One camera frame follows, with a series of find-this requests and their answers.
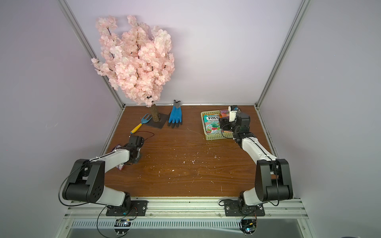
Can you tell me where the dark metal tree base plate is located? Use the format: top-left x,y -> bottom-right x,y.
146,113 -> 169,129

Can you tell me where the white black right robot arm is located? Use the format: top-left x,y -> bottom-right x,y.
219,113 -> 293,206

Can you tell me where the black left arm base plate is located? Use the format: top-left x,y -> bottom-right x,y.
106,200 -> 148,217

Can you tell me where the teal yellow garden fork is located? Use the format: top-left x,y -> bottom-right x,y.
130,114 -> 152,134

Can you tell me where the light green plastic basket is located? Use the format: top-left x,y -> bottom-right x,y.
200,110 -> 233,140

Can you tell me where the teal candy bag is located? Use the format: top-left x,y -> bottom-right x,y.
203,114 -> 221,134

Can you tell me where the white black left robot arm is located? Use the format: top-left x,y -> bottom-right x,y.
58,135 -> 145,211

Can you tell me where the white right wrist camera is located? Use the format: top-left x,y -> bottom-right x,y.
228,105 -> 241,122

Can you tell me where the purple candy bag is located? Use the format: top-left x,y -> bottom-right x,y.
114,145 -> 126,171
219,110 -> 230,118

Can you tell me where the aluminium mounting rail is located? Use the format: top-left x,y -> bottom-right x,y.
55,197 -> 316,238

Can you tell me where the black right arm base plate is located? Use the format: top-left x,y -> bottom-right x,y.
218,199 -> 265,217

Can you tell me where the green circuit board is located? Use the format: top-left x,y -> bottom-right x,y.
240,219 -> 257,235
114,219 -> 132,237

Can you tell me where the pink blossom artificial tree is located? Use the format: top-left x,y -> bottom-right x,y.
91,15 -> 175,122

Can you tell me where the left green circuit board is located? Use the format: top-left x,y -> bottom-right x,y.
114,219 -> 132,237

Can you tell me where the right green circuit board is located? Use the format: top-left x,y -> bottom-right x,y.
240,219 -> 257,235

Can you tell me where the blue black garden glove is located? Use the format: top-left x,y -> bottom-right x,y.
168,100 -> 182,128

